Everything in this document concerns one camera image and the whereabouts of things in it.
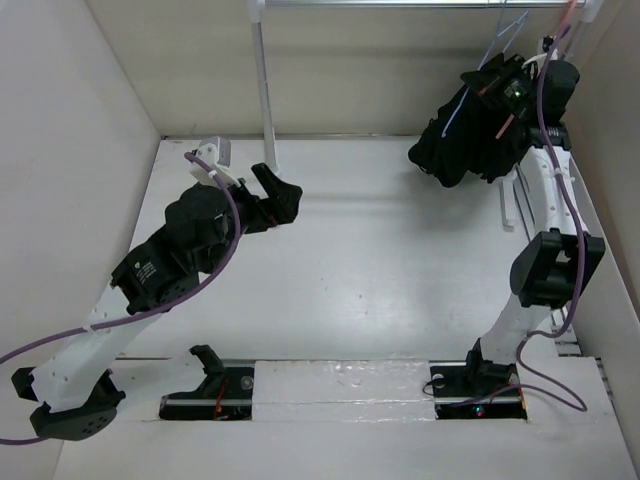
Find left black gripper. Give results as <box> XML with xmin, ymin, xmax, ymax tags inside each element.
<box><xmin>202</xmin><ymin>164</ymin><xmax>301</xmax><ymax>275</ymax></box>

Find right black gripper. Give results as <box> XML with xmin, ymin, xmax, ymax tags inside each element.
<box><xmin>461</xmin><ymin>52</ymin><xmax>537</xmax><ymax>119</ymax></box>

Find blue clothes hanger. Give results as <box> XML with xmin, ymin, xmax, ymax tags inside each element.
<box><xmin>440</xmin><ymin>1</ymin><xmax>530</xmax><ymax>139</ymax></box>

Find black trousers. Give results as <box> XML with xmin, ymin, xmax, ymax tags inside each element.
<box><xmin>408</xmin><ymin>87</ymin><xmax>487</xmax><ymax>188</ymax></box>

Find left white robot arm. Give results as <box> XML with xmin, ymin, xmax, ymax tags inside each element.
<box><xmin>2</xmin><ymin>155</ymin><xmax>303</xmax><ymax>443</ymax></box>

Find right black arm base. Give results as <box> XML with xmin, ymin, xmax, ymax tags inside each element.
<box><xmin>422</xmin><ymin>363</ymin><xmax>528</xmax><ymax>421</ymax></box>

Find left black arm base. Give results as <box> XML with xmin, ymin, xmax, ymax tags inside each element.
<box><xmin>158</xmin><ymin>361</ymin><xmax>255</xmax><ymax>421</ymax></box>

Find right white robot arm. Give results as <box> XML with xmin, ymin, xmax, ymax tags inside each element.
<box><xmin>461</xmin><ymin>54</ymin><xmax>606</xmax><ymax>394</ymax></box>

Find black garment on hanger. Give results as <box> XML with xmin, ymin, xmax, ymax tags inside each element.
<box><xmin>461</xmin><ymin>53</ymin><xmax>533</xmax><ymax>183</ymax></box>

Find pink clothes hanger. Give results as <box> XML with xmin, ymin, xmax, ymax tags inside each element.
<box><xmin>461</xmin><ymin>1</ymin><xmax>580</xmax><ymax>140</ymax></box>

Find silver clothes rack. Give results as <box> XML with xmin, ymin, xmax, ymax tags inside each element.
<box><xmin>245</xmin><ymin>0</ymin><xmax>609</xmax><ymax>234</ymax></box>

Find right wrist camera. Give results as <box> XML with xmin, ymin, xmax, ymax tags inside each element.
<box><xmin>522</xmin><ymin>36</ymin><xmax>555</xmax><ymax>68</ymax></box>

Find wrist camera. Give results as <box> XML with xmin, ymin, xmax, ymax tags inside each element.
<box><xmin>196</xmin><ymin>136</ymin><xmax>232</xmax><ymax>168</ymax></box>
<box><xmin>522</xmin><ymin>36</ymin><xmax>555</xmax><ymax>68</ymax></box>

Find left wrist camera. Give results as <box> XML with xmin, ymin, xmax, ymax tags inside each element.
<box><xmin>196</xmin><ymin>136</ymin><xmax>232</xmax><ymax>168</ymax></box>

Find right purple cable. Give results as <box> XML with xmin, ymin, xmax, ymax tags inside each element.
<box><xmin>517</xmin><ymin>22</ymin><xmax>589</xmax><ymax>414</ymax></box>

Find purple cable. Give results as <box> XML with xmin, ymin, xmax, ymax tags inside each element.
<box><xmin>517</xmin><ymin>22</ymin><xmax>589</xmax><ymax>414</ymax></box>
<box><xmin>0</xmin><ymin>152</ymin><xmax>244</xmax><ymax>446</ymax></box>

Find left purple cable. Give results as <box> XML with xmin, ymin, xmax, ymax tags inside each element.
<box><xmin>0</xmin><ymin>152</ymin><xmax>244</xmax><ymax>446</ymax></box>

